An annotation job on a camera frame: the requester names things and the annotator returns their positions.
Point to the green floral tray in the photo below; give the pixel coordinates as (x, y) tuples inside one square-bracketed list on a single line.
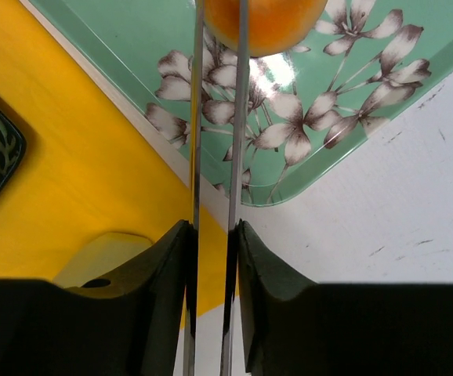
[(362, 64)]

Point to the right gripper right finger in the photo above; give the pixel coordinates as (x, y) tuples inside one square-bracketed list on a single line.
[(292, 325)]

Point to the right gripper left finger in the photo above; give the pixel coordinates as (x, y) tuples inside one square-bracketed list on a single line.
[(124, 322)]

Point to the orange glazed bagel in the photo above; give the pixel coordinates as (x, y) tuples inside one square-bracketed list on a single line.
[(273, 26)]

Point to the pale green mug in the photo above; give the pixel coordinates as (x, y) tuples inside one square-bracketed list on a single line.
[(99, 256)]

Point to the yellow placemat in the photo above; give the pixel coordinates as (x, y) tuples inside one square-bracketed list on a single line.
[(86, 170)]

